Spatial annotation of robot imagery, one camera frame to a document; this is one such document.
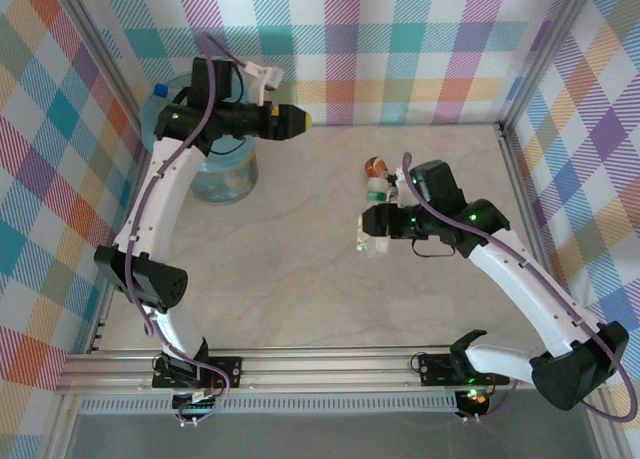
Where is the clear bottle green cap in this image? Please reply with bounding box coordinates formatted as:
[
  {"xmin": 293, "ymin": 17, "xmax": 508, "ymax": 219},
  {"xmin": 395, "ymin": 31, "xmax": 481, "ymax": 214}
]
[{"xmin": 355, "ymin": 176, "xmax": 392, "ymax": 256}]

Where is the brown label plastic bottle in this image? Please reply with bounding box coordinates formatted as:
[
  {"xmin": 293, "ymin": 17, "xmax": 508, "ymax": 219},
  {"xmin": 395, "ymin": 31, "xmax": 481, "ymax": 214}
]
[{"xmin": 363, "ymin": 156, "xmax": 390, "ymax": 179}]

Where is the blue plastic bin liner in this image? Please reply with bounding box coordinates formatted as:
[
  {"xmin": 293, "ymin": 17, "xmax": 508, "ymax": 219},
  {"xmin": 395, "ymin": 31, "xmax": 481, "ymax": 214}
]
[{"xmin": 139, "ymin": 73, "xmax": 256, "ymax": 173}]

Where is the clear round waste bin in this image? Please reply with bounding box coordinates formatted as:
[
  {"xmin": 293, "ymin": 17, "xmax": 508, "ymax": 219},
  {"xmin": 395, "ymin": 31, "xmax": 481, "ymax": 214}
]
[{"xmin": 139, "ymin": 73, "xmax": 260, "ymax": 205}]

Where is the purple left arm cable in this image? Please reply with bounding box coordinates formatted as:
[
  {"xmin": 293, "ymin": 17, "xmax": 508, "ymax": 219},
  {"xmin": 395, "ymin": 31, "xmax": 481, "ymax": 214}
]
[{"xmin": 124, "ymin": 33, "xmax": 249, "ymax": 428}]

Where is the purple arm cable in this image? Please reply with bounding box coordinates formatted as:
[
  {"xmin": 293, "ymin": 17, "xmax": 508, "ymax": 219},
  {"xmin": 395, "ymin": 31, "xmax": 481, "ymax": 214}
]
[
  {"xmin": 402, "ymin": 152, "xmax": 640, "ymax": 425},
  {"xmin": 124, "ymin": 33, "xmax": 249, "ymax": 428}
]

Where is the aluminium side floor rail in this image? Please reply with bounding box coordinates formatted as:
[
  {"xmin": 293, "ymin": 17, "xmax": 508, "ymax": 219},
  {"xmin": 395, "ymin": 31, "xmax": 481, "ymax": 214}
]
[
  {"xmin": 496, "ymin": 122, "xmax": 574, "ymax": 350},
  {"xmin": 87, "ymin": 148, "xmax": 151, "ymax": 355}
]

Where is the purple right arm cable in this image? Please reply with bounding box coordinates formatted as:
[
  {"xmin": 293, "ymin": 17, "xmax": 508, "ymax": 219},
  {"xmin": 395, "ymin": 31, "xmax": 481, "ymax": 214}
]
[{"xmin": 402, "ymin": 152, "xmax": 640, "ymax": 425}]

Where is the aluminium frame post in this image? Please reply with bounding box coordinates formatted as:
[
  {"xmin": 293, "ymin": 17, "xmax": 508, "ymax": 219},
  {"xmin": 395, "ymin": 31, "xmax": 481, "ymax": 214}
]
[
  {"xmin": 499, "ymin": 0, "xmax": 589, "ymax": 130},
  {"xmin": 62, "ymin": 0, "xmax": 154, "ymax": 148}
]

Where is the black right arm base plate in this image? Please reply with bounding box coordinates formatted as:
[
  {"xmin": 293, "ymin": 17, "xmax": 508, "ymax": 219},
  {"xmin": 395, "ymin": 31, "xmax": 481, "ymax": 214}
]
[{"xmin": 416, "ymin": 352, "xmax": 512, "ymax": 386}]

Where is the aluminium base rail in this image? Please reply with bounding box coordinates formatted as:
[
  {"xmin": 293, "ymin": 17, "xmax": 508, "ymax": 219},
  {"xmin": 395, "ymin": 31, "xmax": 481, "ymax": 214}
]
[{"xmin": 54, "ymin": 351, "xmax": 609, "ymax": 395}]

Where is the grey slotted cable duct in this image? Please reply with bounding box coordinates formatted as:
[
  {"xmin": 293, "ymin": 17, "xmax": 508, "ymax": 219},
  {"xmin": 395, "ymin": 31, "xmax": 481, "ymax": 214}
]
[{"xmin": 79, "ymin": 397, "xmax": 460, "ymax": 414}]

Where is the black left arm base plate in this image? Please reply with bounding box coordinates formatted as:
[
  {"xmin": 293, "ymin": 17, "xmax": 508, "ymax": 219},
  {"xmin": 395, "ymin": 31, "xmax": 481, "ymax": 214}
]
[{"xmin": 207, "ymin": 356, "xmax": 244, "ymax": 388}]

